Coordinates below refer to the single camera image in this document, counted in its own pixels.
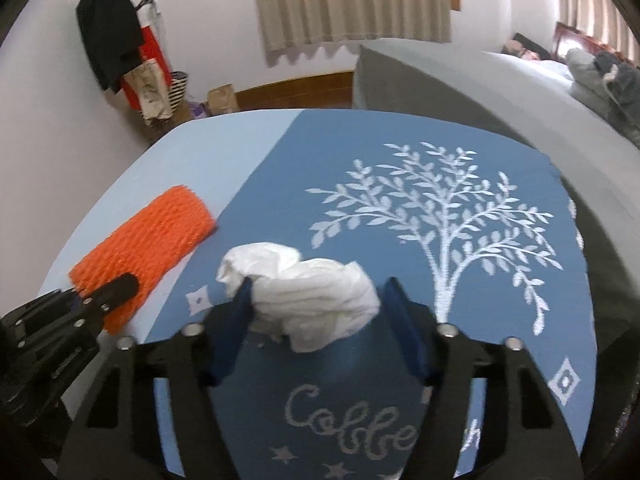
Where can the orange foam net sleeve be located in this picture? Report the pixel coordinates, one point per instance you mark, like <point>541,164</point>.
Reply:
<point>150,240</point>

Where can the red bag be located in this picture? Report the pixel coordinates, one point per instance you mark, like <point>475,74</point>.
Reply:
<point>152,47</point>

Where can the purple small item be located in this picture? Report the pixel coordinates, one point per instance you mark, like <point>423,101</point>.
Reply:
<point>199,109</point>

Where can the wooden headboard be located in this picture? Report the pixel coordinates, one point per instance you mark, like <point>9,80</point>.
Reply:
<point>567,40</point>

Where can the white tissue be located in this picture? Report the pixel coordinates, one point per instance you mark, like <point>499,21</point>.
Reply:
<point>310,295</point>

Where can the dark grey clothing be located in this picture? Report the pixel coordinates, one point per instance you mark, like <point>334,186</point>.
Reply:
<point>622,80</point>

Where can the grey bed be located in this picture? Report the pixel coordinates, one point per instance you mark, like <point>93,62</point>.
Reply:
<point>450,85</point>

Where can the brown paper bag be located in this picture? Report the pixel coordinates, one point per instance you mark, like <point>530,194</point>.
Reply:
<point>222,100</point>

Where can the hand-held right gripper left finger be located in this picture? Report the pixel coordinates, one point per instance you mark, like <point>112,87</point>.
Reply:
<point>230,330</point>

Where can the wide beige curtain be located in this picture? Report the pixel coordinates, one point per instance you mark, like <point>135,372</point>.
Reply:
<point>350,5</point>

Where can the striped bag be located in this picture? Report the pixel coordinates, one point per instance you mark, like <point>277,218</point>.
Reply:
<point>179,92</point>

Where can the blue tree-print tablecloth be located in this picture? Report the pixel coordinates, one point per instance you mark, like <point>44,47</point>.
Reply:
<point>350,160</point>

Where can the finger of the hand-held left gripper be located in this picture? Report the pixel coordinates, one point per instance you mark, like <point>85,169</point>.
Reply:
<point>117,290</point>

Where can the black coat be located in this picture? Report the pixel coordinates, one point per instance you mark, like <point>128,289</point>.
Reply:
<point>107,30</point>

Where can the beige tote bag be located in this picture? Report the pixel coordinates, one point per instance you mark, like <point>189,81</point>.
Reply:
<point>147,87</point>

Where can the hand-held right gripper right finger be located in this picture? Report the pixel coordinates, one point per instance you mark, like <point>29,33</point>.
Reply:
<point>405,330</point>

